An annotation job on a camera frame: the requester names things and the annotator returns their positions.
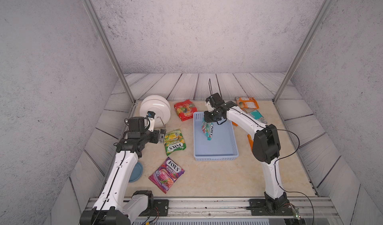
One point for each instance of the aluminium front rail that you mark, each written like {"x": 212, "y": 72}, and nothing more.
{"x": 232, "y": 211}

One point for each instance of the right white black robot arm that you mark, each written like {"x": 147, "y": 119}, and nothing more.
{"x": 265, "y": 147}

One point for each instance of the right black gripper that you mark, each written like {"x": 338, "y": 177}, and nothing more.
{"x": 207, "y": 118}

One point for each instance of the teal white candy bag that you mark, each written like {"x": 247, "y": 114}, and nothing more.
{"x": 257, "y": 116}

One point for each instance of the left aluminium frame post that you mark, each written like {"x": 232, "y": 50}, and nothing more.
{"x": 90, "y": 9}

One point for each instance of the aluminium frame post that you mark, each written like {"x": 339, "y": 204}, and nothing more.
{"x": 318, "y": 19}
{"x": 90, "y": 9}

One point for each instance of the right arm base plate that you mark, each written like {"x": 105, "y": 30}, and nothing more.
{"x": 264, "y": 207}

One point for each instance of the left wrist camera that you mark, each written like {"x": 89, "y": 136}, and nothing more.
{"x": 151, "y": 116}

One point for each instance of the purple Fox's candy bag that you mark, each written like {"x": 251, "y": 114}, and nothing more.
{"x": 166, "y": 175}

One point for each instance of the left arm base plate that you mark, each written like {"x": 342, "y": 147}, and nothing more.
{"x": 160, "y": 208}

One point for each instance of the light blue plastic basket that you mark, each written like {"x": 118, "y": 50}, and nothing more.
{"x": 221, "y": 147}

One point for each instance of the orange multicolour Fox's candy bag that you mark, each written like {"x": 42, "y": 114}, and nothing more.
{"x": 250, "y": 140}

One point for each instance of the teal red Fox's candy bag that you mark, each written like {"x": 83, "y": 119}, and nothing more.
{"x": 207, "y": 129}

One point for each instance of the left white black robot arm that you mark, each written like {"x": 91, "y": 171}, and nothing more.
{"x": 110, "y": 208}

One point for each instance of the right aluminium frame post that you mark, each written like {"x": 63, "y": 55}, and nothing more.
{"x": 318, "y": 19}

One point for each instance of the white plate stack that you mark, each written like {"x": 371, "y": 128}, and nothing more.
{"x": 160, "y": 106}

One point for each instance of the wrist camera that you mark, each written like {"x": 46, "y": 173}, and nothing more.
{"x": 151, "y": 116}
{"x": 214, "y": 102}

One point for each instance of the green yellow Fox's candy bag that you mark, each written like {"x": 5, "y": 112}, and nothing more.
{"x": 174, "y": 141}

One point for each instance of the blue small plate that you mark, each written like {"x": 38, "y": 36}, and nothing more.
{"x": 136, "y": 173}

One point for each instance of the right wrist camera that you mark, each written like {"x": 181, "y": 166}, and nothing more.
{"x": 214, "y": 102}

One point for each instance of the orange candy bag far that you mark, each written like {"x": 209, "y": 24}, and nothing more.
{"x": 247, "y": 103}

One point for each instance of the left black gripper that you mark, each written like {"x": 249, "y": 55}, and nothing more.
{"x": 155, "y": 139}

